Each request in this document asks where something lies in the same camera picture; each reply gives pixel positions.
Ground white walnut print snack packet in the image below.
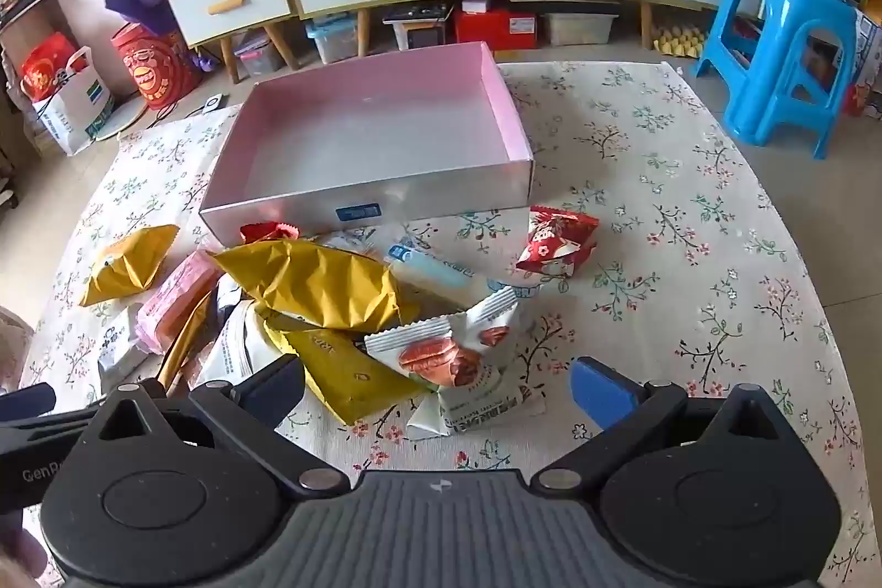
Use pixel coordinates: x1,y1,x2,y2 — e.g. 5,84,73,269
363,314,485,391
467,285,523,370

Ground yellow egg tray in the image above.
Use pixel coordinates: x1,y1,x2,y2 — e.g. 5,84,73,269
649,24,708,58

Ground pink cardboard box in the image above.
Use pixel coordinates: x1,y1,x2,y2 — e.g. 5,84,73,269
198,41,536,245

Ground person's left hand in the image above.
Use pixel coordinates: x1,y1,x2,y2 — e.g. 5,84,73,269
0,522,49,588

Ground red gift bag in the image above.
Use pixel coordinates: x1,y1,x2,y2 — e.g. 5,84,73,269
20,32,78,101

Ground red cylindrical gift box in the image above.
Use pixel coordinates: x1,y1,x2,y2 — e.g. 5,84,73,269
111,21,202,111

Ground mustard yellow snack packet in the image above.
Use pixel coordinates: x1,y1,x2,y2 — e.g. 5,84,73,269
265,316,429,425

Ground white snack packet dark print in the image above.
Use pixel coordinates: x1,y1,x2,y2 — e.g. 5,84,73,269
96,316,151,392

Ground white shopping bag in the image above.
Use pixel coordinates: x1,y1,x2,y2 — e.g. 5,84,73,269
20,44,116,157

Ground clear storage bin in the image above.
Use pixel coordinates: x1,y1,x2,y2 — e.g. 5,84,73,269
539,13,619,47

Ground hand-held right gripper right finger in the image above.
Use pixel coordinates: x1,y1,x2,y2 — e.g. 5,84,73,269
529,357,810,491

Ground red snack packet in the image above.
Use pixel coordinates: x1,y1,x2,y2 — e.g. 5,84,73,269
239,220,302,246
515,205,600,279

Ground round white board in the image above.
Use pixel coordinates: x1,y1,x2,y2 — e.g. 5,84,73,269
88,98,147,143

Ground pink wafer packet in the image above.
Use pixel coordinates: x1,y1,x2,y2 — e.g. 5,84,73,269
136,249,223,355

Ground clear storage box blue lid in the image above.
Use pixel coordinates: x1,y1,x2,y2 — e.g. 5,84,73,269
305,13,361,64

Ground white blue cheese stick packet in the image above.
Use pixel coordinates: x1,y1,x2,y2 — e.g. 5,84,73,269
384,244,492,314

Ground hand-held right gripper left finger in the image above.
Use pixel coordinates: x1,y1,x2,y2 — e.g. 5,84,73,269
79,354,352,493

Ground floral tablecloth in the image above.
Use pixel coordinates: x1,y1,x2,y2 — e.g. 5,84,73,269
28,61,862,588

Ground white green snack packet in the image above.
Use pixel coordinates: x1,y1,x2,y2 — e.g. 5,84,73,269
405,366,547,441

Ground red cardboard box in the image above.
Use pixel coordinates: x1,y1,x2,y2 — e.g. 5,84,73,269
453,8,540,53

